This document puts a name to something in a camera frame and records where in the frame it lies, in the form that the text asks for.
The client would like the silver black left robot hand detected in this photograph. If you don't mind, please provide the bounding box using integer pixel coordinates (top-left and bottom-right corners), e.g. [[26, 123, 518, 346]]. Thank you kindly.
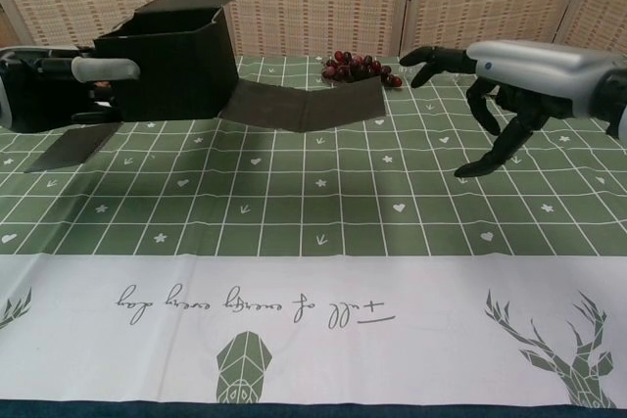
[[0, 45, 143, 134]]

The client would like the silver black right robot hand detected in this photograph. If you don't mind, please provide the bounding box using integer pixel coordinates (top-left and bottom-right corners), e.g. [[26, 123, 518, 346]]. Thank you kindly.
[[399, 39, 619, 179]]

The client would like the black cardboard box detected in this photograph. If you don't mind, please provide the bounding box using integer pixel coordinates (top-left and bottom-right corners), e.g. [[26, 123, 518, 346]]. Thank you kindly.
[[24, 0, 388, 174]]

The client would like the bunch of red grapes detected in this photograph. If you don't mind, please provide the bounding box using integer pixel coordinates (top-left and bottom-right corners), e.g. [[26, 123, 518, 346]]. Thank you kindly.
[[320, 50, 404, 90]]

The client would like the green checked deer tablecloth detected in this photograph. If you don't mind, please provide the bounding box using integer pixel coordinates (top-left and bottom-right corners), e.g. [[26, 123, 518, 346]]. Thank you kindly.
[[0, 53, 627, 418]]

